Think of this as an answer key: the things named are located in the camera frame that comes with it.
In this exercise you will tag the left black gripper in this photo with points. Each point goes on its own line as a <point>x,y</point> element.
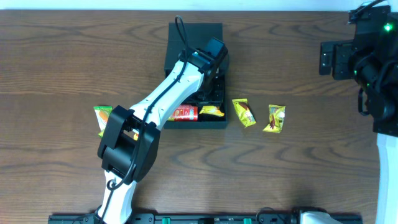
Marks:
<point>220,97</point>

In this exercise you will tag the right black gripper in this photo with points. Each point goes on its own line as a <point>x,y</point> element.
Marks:
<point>343,51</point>

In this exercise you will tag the yellow-orange biscuit packet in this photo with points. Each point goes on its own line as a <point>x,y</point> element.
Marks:
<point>211,110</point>

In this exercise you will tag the red Pringles can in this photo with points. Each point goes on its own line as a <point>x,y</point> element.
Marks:
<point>184,113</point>

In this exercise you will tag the yellow Apollo chocolate packet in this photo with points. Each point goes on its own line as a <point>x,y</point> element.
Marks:
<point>276,119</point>

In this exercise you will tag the green wafer snack packet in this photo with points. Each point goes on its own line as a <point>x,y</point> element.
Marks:
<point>102,114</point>

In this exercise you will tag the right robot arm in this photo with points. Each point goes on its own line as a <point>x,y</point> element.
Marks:
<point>370,59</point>

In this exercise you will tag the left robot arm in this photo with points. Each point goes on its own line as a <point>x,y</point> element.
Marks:
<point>130,142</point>

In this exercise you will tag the yellow Apollo cake packet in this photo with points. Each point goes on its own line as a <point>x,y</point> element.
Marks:
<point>243,112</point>

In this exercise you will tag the dark green open gift box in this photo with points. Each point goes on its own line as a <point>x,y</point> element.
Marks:
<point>199,34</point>

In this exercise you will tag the yellow-red snack packet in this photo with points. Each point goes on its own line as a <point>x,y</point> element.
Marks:
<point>135,137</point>

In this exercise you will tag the black mounting rail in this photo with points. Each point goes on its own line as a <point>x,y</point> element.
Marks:
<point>150,218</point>

